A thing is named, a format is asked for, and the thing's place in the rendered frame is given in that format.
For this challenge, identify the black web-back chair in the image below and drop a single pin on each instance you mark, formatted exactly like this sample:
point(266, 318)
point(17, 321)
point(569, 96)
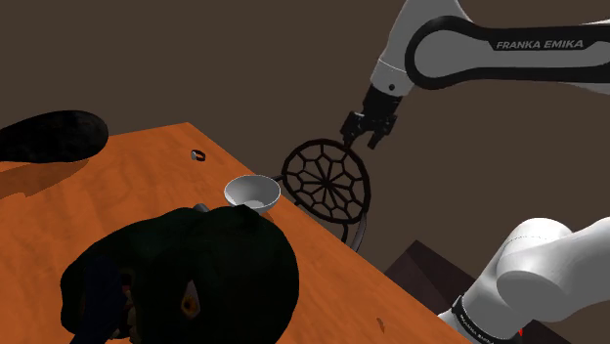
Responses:
point(327, 181)

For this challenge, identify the small grey rounded object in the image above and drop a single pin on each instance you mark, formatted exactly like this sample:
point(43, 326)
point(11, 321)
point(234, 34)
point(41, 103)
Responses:
point(201, 207)

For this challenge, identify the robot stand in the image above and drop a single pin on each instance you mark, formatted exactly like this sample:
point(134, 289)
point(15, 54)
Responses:
point(422, 274)

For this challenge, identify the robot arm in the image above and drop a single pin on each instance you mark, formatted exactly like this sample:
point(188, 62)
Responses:
point(533, 271)

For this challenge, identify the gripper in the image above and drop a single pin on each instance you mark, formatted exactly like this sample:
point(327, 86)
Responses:
point(379, 105)

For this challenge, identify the black oval cushion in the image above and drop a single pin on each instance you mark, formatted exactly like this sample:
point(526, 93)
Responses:
point(52, 136)

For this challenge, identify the orange wooden table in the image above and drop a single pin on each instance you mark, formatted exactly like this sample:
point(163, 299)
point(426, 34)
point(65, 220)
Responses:
point(143, 190)

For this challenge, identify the large black rounded bag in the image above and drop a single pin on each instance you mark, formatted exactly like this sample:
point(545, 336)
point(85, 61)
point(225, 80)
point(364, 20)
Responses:
point(228, 266)

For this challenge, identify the white bowl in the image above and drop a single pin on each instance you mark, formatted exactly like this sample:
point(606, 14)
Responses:
point(251, 189)

